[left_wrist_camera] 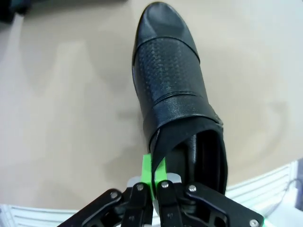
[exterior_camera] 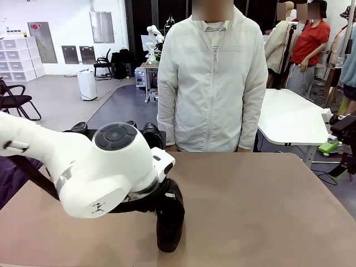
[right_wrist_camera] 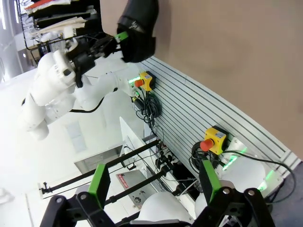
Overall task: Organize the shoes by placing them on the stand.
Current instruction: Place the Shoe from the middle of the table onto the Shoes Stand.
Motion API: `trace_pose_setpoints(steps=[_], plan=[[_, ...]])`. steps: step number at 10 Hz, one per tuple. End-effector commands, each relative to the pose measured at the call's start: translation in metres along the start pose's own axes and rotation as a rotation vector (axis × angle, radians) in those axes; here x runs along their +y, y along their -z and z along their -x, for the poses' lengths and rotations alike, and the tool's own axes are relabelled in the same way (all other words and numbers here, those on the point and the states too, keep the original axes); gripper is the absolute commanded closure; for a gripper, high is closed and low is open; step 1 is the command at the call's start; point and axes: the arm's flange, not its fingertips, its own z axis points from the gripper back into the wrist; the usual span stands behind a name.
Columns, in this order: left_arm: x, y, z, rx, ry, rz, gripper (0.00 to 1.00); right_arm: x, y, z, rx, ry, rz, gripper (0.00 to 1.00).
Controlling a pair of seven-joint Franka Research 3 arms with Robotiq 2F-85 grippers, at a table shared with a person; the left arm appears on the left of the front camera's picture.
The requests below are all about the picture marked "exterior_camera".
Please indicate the black folding chair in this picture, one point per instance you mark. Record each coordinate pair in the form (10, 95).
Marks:
(16, 99)

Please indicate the person's right forearm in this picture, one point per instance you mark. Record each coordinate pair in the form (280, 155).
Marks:
(167, 122)

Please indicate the beige hanging garment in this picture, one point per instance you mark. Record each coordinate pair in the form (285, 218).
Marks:
(335, 53)

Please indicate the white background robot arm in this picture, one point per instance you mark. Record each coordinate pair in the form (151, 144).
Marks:
(151, 29)

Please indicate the grey fire cabinet door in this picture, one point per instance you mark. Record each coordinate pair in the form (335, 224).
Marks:
(43, 44)

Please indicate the wall switch row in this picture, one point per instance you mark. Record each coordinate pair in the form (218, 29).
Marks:
(13, 29)

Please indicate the person's left hand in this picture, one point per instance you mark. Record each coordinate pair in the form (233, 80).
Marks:
(244, 149)

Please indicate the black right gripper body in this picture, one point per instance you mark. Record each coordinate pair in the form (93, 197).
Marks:
(346, 128)

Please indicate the black tripod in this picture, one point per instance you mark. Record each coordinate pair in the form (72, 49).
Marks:
(286, 55)

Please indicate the white air purifier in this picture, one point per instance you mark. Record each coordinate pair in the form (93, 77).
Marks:
(86, 84)

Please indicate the white clothes rack pole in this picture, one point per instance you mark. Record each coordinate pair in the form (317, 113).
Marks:
(346, 33)

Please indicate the black bag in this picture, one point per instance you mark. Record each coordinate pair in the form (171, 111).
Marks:
(119, 69)

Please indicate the background robot desk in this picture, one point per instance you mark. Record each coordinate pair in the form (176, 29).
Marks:
(148, 83)

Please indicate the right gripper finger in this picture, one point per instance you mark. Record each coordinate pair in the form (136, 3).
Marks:
(329, 147)
(347, 164)

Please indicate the white storage drawer cabinet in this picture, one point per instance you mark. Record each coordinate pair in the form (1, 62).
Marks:
(16, 59)

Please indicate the person's left forearm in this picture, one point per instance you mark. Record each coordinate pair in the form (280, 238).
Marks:
(251, 122)

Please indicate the black backpack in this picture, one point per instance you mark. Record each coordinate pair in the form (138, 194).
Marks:
(125, 55)

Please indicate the small grey wall panel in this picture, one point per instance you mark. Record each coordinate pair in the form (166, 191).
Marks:
(70, 54)
(87, 55)

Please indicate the yellow-green garment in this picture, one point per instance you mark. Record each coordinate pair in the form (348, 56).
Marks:
(343, 107)

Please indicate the dark hat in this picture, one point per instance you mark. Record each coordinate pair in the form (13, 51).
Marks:
(346, 12)

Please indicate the white table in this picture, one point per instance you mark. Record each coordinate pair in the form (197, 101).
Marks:
(292, 116)

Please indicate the computer case with lights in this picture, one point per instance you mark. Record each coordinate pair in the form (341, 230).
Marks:
(140, 78)

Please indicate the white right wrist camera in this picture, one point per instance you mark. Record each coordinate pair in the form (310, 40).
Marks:
(326, 121)

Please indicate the tall metal wall panel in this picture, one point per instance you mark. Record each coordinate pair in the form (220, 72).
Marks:
(102, 27)

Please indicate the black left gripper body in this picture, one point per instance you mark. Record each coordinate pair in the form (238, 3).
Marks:
(169, 190)

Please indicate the purple cloth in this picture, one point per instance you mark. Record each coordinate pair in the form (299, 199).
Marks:
(8, 178)

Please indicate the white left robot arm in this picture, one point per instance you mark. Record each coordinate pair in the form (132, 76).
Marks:
(83, 172)

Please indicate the person's white jacket torso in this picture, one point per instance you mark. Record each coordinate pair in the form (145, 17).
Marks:
(211, 83)

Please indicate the black office chair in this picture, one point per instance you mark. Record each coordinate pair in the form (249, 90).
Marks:
(102, 65)

